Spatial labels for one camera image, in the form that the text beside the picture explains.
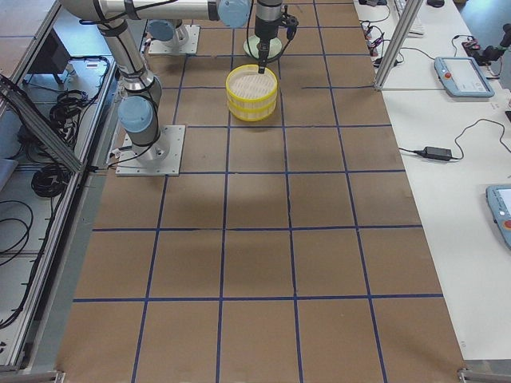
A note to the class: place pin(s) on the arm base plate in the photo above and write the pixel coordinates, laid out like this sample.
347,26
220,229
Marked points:
163,158
158,48

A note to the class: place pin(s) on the grey teach pendant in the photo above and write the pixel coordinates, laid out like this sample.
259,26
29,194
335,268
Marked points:
462,77
498,200

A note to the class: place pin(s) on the light green plate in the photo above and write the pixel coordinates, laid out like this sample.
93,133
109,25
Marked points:
251,47

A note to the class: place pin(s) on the white keyboard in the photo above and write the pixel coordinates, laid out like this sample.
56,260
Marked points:
407,12

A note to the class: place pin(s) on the aluminium frame post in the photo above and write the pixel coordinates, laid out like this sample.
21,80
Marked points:
390,55

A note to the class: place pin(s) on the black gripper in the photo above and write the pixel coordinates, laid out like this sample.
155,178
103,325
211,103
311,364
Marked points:
264,29

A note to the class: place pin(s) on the yellow steamer layer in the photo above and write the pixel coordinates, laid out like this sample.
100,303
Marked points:
250,114
248,89

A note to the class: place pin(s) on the black power adapter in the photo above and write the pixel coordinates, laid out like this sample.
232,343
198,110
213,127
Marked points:
435,153

